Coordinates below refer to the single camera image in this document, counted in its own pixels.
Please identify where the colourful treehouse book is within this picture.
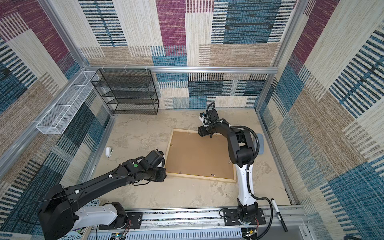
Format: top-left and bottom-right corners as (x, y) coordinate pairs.
(60, 199), (101, 240)

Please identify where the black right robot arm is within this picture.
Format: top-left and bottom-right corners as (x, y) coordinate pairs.
(198, 103), (271, 225)

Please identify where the brown frame backing board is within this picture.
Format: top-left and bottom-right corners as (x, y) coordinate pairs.
(165, 131), (235, 180)

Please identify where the grey blue oval case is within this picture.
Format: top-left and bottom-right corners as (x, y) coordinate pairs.
(257, 133), (264, 155)

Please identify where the light wooden picture frame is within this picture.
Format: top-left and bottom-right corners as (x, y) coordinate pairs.
(163, 128), (238, 184)

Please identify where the small white plastic device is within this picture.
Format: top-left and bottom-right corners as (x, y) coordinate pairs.
(105, 147), (113, 158)

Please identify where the white wire mesh basket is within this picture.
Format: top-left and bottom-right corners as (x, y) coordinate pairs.
(36, 71), (96, 135)

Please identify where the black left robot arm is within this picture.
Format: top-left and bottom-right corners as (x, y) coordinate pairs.
(37, 150), (167, 240)

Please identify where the black wire shelf rack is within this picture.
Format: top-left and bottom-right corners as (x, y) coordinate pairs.
(91, 69), (160, 115)

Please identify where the black marker pen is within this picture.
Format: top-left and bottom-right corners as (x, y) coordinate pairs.
(271, 198), (289, 232)

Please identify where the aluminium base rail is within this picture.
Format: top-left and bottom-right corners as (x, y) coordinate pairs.
(87, 206), (316, 240)

